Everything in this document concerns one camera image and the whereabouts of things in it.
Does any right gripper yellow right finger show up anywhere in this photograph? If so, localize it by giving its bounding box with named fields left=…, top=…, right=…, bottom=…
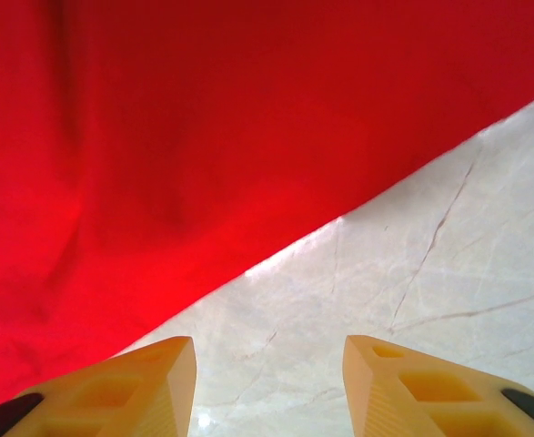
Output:
left=343, top=335, right=534, bottom=437

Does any red t-shirt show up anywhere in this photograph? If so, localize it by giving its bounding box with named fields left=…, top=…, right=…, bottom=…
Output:
left=0, top=0, right=534, bottom=422

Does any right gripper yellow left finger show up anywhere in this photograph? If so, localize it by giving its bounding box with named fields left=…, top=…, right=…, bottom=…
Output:
left=0, top=335, right=197, bottom=437

